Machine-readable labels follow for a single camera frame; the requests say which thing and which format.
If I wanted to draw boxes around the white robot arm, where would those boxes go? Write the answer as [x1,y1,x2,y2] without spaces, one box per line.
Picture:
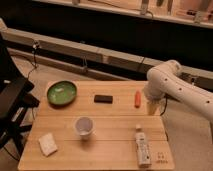
[144,60,213,123]

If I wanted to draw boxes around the green ceramic bowl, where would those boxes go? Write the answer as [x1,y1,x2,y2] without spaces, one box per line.
[47,81,77,106]

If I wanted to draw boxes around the black rectangular block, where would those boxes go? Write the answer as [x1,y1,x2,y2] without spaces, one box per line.
[94,95,113,104]

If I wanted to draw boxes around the white plastic bottle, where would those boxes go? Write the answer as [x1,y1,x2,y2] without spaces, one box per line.
[135,124,151,168]

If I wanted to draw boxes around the clear plastic cup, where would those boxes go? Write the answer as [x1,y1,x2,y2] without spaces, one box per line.
[74,117,93,140]

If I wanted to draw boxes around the white folded cloth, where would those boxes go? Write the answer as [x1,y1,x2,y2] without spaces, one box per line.
[38,133,58,157]

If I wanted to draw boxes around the black chair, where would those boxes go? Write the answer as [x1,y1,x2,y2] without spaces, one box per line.
[0,34,40,155]

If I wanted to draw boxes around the black hanging cable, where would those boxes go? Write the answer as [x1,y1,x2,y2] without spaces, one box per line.
[26,40,41,79]

